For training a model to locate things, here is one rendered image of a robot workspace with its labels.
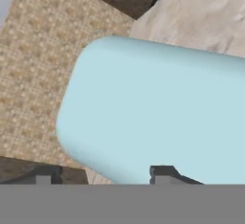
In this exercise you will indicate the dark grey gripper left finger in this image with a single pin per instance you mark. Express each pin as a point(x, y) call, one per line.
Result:
point(48, 172)

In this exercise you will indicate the light blue stand mixer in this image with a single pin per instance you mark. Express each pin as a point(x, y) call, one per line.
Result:
point(159, 113)

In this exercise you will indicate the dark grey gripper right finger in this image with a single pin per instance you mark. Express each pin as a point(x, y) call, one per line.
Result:
point(166, 172)

